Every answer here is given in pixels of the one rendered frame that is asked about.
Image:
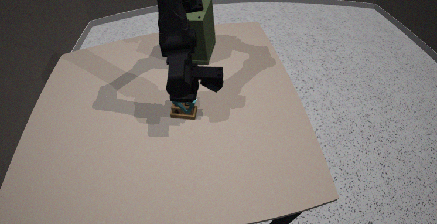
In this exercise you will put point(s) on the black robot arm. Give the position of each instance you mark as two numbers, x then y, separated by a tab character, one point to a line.
177	41

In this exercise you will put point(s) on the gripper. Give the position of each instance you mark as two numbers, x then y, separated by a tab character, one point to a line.
190	100

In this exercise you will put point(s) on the tan wooden cube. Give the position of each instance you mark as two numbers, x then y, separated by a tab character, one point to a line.
186	107
176	109

